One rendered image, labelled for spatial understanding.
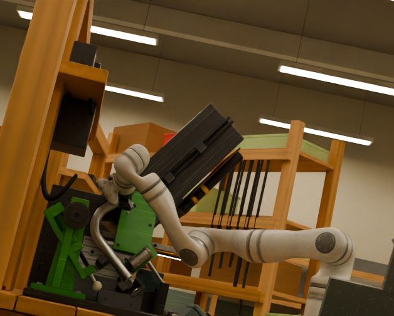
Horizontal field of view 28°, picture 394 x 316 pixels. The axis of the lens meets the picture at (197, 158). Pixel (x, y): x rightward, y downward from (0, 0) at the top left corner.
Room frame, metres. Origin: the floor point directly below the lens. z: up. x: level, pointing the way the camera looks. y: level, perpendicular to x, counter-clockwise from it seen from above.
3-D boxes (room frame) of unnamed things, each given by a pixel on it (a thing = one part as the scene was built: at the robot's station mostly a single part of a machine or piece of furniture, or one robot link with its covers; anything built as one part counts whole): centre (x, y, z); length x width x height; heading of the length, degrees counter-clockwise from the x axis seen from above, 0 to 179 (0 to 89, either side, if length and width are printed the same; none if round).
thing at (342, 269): (2.05, -0.40, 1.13); 0.09 x 0.09 x 0.17; 53
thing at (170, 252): (2.71, 0.13, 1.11); 0.39 x 0.16 x 0.03; 97
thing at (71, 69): (2.59, 0.48, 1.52); 0.90 x 0.25 x 0.04; 7
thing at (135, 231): (2.56, 0.15, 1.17); 0.13 x 0.12 x 0.20; 7
